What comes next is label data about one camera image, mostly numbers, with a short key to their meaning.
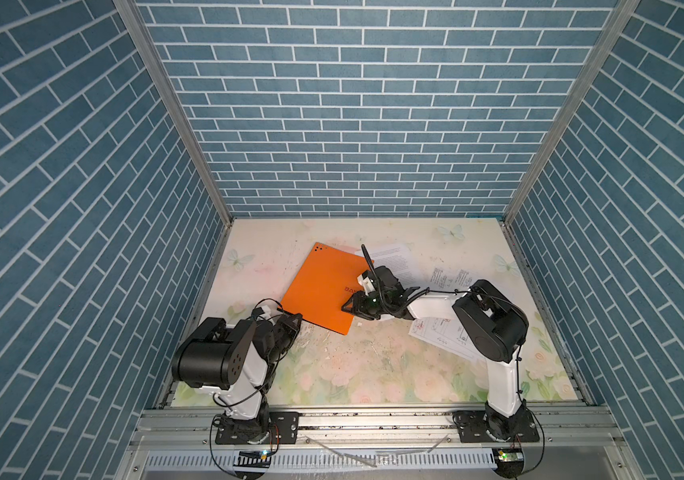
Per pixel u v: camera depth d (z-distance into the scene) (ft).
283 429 2.37
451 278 3.44
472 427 2.42
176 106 2.85
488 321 1.72
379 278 2.51
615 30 2.40
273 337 2.40
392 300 2.53
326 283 3.33
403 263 3.55
